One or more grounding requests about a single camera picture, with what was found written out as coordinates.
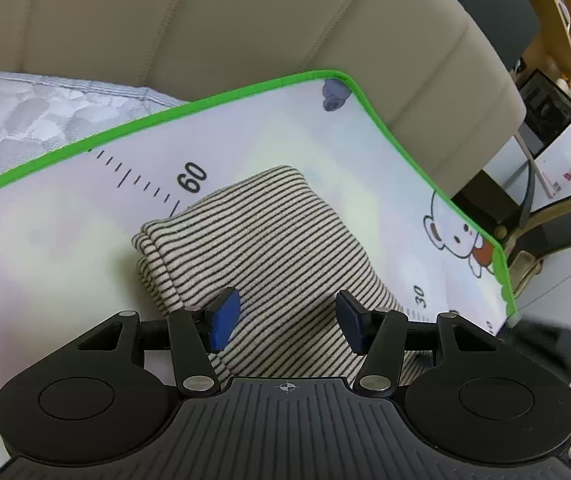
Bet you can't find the office chair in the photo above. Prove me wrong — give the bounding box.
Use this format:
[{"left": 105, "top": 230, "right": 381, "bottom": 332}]
[{"left": 495, "top": 160, "right": 571, "bottom": 306}]

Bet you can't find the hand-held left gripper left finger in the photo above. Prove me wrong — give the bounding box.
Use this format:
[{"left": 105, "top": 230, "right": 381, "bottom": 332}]
[{"left": 72, "top": 287, "right": 242, "bottom": 397}]

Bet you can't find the beige striped shirt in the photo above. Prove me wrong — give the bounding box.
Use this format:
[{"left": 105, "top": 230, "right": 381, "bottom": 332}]
[{"left": 132, "top": 164, "right": 436, "bottom": 386}]

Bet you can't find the black picture frame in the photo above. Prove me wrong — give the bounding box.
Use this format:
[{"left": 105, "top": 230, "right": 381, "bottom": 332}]
[{"left": 517, "top": 69, "right": 571, "bottom": 157}]

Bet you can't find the black monitor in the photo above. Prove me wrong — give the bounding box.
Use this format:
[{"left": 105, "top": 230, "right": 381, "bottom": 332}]
[{"left": 445, "top": 0, "right": 541, "bottom": 76}]

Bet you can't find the white quilted mattress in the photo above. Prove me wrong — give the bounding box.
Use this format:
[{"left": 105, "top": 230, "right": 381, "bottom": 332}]
[{"left": 0, "top": 67, "right": 191, "bottom": 196}]

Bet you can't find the beige padded headboard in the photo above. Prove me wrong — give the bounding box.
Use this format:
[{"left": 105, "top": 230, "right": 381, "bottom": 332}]
[{"left": 0, "top": 0, "right": 526, "bottom": 198}]

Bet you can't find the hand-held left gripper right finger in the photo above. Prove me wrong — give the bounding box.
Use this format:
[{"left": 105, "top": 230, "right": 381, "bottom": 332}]
[{"left": 335, "top": 290, "right": 511, "bottom": 398}]

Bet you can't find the cartoon printed play mat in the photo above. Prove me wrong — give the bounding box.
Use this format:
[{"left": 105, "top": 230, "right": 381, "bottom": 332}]
[{"left": 0, "top": 70, "right": 519, "bottom": 471}]

